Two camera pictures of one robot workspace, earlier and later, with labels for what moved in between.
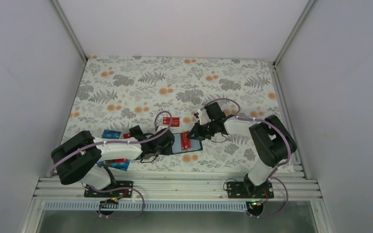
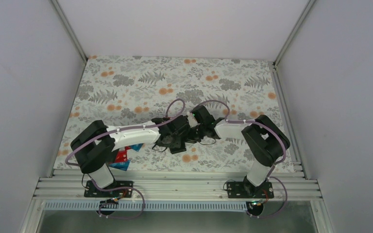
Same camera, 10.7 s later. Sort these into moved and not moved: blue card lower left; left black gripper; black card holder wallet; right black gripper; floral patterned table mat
Moved: left black gripper; black card holder wallet; right black gripper
Not moved: floral patterned table mat; blue card lower left
